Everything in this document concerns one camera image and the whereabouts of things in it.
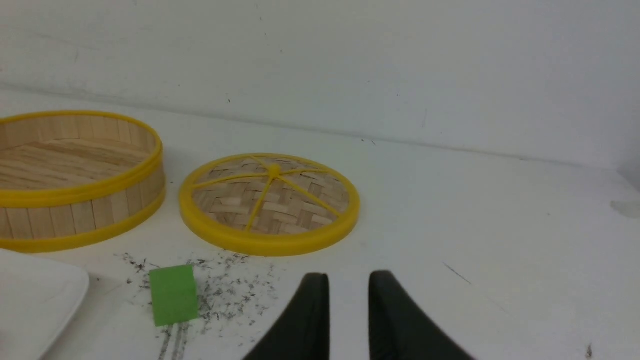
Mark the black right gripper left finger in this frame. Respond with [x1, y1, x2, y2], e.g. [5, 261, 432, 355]
[245, 273, 330, 360]

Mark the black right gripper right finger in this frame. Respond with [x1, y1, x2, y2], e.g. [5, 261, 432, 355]
[369, 270, 473, 360]

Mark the white square plate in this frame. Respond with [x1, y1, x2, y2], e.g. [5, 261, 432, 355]
[0, 249, 90, 360]

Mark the green cube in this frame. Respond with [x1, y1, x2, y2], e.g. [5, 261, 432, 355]
[148, 264, 199, 327]

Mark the yellow rimmed woven steamer lid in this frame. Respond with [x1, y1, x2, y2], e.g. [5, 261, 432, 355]
[178, 153, 361, 256]

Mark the yellow rimmed bamboo steamer basket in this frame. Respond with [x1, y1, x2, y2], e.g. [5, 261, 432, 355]
[0, 111, 166, 254]

